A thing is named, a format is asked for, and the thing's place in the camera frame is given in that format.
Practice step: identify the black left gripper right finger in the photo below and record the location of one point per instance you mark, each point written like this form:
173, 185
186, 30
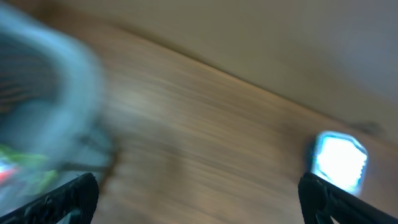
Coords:
323, 203

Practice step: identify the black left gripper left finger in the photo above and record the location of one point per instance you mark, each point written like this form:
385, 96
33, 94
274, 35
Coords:
77, 199

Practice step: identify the green snack bag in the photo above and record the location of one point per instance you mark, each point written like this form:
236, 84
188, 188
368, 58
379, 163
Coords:
26, 170

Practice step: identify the white barcode scanner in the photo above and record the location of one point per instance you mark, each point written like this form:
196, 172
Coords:
339, 159

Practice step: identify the grey plastic mesh basket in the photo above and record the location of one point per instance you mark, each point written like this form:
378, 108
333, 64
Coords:
52, 87

